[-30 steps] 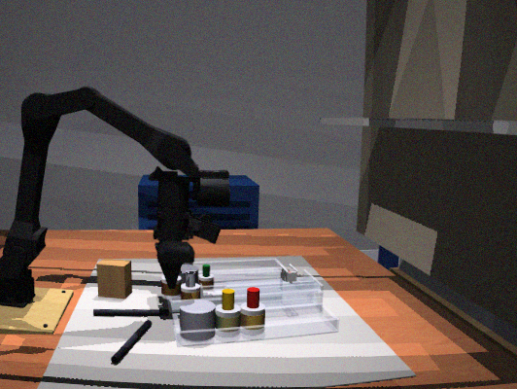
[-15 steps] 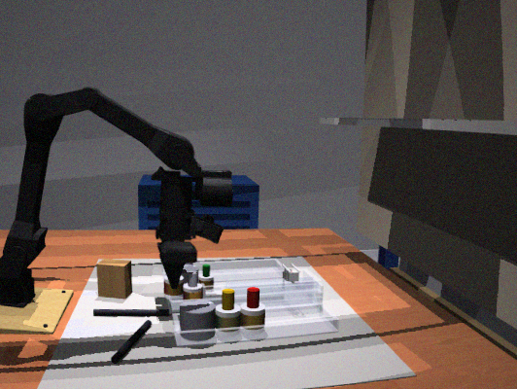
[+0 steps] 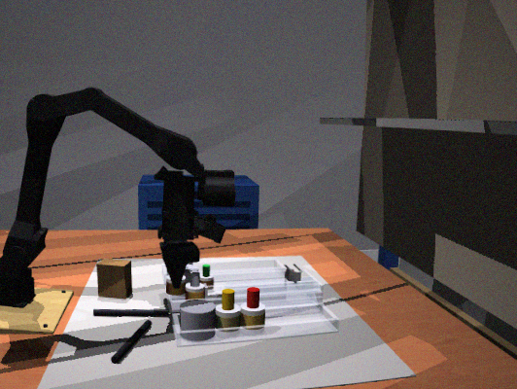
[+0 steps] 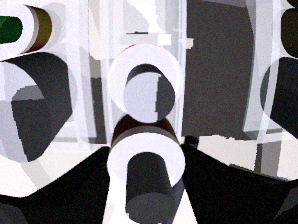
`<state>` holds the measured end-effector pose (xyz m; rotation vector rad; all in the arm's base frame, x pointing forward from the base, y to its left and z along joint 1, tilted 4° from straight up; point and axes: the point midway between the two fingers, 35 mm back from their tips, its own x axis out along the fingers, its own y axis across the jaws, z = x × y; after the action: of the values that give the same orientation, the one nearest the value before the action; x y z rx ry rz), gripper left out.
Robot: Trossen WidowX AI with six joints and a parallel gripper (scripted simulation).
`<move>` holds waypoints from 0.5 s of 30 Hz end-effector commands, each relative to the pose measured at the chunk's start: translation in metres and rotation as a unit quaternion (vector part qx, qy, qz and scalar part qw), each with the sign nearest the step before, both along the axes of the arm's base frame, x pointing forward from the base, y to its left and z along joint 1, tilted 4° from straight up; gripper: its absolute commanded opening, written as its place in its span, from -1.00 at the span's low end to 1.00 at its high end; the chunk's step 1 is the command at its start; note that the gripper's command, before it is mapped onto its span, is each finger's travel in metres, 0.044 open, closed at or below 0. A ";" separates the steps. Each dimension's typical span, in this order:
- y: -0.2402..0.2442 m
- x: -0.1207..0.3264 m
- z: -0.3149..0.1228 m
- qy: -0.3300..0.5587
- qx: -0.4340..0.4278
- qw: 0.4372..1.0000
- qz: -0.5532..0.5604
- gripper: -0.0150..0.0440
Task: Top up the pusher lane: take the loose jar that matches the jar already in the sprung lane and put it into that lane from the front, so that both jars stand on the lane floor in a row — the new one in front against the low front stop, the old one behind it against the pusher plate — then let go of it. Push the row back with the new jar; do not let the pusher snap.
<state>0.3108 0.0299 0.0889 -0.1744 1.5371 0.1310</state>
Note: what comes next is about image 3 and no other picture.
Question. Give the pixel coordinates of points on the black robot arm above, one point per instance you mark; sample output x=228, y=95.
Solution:
x=45, y=116

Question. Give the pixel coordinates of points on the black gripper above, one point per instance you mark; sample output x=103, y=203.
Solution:
x=176, y=250

